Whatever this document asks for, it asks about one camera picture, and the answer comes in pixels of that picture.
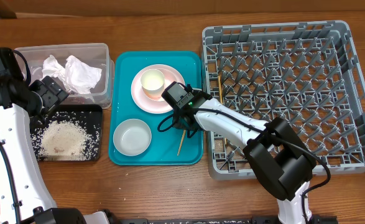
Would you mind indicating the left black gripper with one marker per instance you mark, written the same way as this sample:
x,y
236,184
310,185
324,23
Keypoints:
x,y
51,91

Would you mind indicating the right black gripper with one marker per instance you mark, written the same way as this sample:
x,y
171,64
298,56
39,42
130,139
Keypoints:
x,y
180,124

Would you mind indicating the wooden chopstick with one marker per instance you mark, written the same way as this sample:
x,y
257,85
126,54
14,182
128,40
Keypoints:
x,y
220,87
181,141

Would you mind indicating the white napkin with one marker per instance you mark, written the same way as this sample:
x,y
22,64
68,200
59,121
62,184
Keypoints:
x,y
76,75

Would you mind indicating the white rice pile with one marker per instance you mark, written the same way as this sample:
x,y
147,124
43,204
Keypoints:
x,y
64,140

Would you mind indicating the cream cup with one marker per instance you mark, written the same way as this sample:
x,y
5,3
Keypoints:
x,y
152,82

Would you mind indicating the white bowl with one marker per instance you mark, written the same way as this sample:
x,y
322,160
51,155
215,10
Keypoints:
x,y
132,137

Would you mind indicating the red snack wrapper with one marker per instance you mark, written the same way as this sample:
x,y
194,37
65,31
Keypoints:
x,y
75,98

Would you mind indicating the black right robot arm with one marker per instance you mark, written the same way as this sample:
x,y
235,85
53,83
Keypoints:
x,y
279,159

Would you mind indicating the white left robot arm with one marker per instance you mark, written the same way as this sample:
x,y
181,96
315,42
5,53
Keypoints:
x,y
24,197

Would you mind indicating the clear plastic bin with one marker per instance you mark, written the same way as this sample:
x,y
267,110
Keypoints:
x,y
93,54

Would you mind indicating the black plastic tray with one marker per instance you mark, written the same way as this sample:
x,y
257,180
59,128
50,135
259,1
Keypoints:
x,y
95,118

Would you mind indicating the pink small bowl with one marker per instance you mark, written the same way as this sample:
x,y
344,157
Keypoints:
x,y
169,78

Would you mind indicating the pink plate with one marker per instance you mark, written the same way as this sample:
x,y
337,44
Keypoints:
x,y
145,103

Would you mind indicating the teal serving tray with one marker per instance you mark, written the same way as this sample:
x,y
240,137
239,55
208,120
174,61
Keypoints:
x,y
164,146

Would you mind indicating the cardboard backdrop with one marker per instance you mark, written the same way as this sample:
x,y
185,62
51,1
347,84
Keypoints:
x,y
87,8

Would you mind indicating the grey dish rack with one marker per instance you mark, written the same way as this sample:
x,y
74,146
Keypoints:
x,y
307,73

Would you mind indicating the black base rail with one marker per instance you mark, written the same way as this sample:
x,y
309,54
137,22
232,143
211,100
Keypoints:
x,y
252,220

